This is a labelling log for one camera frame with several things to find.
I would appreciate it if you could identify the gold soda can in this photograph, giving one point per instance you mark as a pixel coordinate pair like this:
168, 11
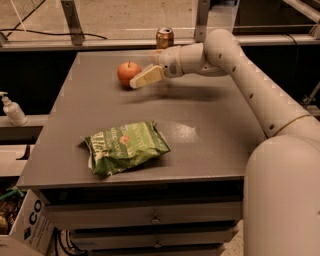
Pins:
164, 38

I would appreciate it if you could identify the green jalapeno chip bag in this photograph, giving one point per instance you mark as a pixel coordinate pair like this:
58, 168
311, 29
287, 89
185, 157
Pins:
118, 149

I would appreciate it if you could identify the red apple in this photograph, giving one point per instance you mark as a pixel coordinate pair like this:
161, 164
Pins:
126, 71

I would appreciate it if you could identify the white pump sanitizer bottle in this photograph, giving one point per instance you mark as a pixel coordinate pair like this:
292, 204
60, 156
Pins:
13, 111

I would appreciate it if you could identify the lower metal drawer handle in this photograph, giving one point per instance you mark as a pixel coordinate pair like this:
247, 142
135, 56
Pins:
157, 244

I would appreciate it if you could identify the white cardboard box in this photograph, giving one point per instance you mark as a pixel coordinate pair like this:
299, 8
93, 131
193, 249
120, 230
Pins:
31, 232

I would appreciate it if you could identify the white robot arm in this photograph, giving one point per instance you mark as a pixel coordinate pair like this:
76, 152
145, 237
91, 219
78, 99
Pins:
281, 202

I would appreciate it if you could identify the grey drawer cabinet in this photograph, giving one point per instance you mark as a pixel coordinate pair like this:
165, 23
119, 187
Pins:
156, 171

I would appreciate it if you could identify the upper metal drawer handle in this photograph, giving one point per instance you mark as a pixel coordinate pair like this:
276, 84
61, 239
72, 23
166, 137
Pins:
155, 219

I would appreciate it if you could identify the metal drawer handle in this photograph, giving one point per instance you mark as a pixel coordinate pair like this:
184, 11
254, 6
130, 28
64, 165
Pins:
155, 219
157, 244

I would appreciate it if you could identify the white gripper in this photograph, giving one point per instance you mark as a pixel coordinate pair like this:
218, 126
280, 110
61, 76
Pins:
170, 62

